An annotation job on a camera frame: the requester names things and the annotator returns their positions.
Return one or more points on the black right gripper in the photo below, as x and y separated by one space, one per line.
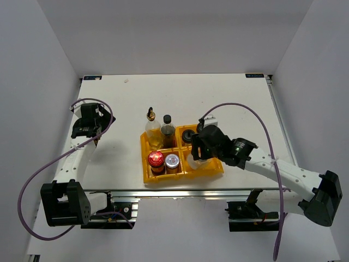
196 141

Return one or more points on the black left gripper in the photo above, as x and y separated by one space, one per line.
105 118

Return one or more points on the black-lid shaker with knob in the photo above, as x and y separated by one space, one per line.
186 137

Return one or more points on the glass jar white contents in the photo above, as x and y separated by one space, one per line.
197 164

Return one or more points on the dark sauce bottle black cap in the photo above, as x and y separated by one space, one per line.
168 132

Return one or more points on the brown jar white lid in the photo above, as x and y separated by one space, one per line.
172 163

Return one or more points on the clear oil bottle gold spout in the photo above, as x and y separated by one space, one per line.
152 129

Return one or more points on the red-lid dark sauce jar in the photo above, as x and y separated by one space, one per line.
156 161

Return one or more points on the black-lid white shaker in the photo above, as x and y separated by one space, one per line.
199 127

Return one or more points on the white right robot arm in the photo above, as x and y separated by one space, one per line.
320 194

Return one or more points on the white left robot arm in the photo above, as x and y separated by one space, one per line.
64 200

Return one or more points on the yellow four-compartment tray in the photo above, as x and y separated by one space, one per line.
213 168

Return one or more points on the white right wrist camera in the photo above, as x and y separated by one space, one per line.
208 120

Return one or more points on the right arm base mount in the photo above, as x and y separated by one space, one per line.
246 216

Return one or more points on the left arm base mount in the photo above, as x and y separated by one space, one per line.
111 212

